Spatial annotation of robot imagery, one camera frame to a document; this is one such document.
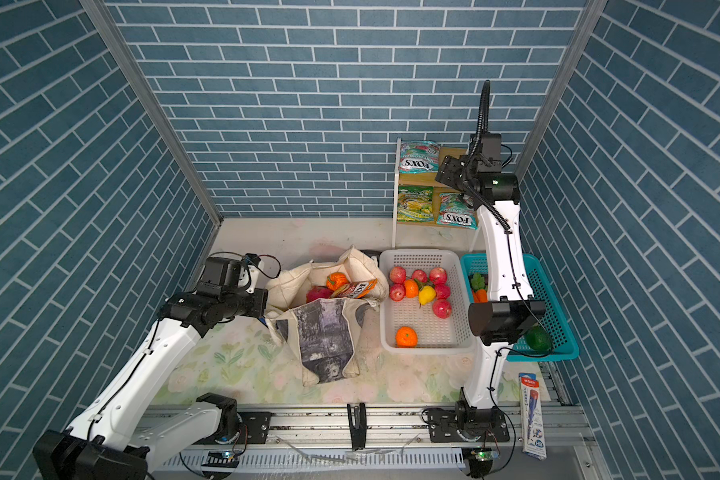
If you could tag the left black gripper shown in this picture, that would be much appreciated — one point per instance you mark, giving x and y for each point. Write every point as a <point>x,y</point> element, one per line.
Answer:
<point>261,297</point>

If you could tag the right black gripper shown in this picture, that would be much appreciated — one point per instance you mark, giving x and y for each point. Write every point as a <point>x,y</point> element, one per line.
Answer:
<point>447,172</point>

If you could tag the pink dragon fruit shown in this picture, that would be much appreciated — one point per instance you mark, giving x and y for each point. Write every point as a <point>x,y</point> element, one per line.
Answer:
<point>318,293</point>

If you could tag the cream canvas tote bag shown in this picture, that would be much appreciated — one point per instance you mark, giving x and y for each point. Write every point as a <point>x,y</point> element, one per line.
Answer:
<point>323,335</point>

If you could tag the orange Fox's candy bag top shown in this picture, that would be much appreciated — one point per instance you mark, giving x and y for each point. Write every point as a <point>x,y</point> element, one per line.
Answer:
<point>355,290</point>

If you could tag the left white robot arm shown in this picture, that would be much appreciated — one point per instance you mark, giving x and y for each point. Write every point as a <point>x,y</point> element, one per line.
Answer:
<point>102,441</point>

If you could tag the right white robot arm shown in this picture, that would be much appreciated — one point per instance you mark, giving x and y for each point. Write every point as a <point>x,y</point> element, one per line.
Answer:
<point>511,309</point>

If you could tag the green Fox's candy bag lower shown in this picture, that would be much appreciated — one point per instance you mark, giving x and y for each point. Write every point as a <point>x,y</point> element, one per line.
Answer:
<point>454,212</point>

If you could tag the green fox's candy bag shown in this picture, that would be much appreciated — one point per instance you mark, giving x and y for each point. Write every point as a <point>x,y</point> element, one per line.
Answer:
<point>454,212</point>
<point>417,157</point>

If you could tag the green Fox's candy bag top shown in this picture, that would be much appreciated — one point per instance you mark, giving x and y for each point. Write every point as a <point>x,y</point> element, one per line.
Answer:
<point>417,157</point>

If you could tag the green yellow candy bag lower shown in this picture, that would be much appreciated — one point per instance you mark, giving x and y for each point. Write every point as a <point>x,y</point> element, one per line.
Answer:
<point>415,204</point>

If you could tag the white wooden two-tier shelf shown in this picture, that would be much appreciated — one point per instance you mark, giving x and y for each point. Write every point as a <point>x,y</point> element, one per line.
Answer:
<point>463,239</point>

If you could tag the small orange tangerine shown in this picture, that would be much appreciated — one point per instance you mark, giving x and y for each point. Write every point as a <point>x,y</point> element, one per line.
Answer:
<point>411,288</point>

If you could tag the white plastic basket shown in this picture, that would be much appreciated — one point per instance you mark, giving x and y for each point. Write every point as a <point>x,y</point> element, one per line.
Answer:
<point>435,336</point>

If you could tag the green avocado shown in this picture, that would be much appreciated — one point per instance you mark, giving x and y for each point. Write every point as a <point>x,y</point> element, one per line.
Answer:
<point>538,340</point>

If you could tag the teal plastic basket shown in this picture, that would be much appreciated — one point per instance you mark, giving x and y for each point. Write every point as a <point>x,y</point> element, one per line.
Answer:
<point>555,321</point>

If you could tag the white blue box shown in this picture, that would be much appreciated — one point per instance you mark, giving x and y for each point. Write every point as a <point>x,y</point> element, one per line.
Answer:
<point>532,414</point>

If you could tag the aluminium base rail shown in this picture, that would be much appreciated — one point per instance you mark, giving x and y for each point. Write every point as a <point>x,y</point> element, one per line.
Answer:
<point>308,439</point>

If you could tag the black rail clamp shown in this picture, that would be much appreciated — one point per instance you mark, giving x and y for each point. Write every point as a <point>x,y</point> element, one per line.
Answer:
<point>357,425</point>

